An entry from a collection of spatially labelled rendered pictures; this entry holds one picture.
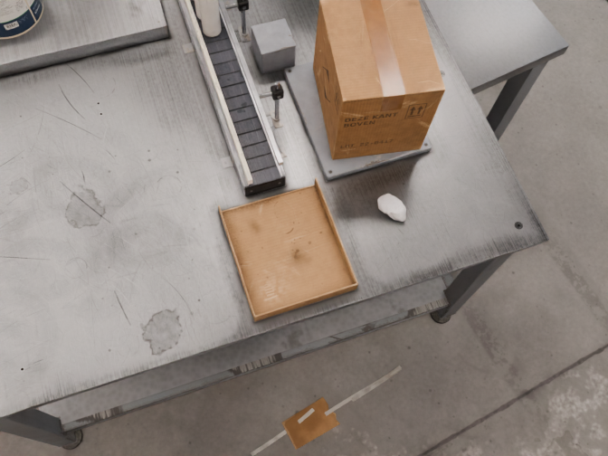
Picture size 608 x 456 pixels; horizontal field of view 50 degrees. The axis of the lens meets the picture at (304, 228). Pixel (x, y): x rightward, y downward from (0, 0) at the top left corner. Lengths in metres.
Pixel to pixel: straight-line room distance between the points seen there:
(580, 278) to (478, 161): 1.05
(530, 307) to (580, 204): 0.51
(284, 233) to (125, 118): 0.54
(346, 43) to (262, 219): 0.47
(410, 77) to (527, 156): 1.42
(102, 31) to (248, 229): 0.71
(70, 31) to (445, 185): 1.11
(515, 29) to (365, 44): 0.66
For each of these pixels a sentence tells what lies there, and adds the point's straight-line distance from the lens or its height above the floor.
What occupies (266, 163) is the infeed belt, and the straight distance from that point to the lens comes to 1.65.
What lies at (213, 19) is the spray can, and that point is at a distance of 1.83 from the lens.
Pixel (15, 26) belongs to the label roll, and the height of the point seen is 0.91.
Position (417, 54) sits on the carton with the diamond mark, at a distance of 1.58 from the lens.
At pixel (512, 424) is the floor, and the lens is 2.49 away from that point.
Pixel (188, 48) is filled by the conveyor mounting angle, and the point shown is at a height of 0.83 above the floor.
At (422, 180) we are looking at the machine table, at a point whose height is 0.83.
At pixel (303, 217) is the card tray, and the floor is 0.83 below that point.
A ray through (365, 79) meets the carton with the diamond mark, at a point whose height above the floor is 1.12.
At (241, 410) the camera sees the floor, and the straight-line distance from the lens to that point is 2.35.
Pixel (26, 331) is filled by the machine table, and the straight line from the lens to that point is 1.64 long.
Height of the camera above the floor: 2.33
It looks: 67 degrees down
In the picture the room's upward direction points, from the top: 7 degrees clockwise
